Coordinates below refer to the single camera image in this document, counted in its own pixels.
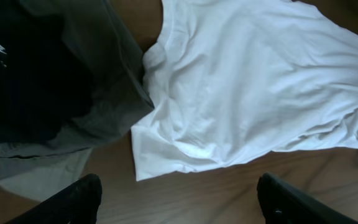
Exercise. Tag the beige folded garment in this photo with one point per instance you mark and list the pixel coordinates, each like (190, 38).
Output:
(43, 182)

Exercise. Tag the white t-shirt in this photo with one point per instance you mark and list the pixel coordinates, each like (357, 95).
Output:
(234, 80)

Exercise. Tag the grey folded shorts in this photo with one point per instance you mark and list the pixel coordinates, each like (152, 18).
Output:
(95, 34)

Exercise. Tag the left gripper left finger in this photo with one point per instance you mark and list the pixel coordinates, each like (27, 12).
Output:
(76, 204)

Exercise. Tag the black folded garment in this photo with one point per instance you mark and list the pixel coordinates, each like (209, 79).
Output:
(42, 84)

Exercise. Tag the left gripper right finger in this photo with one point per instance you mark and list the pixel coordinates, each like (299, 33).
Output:
(283, 203)

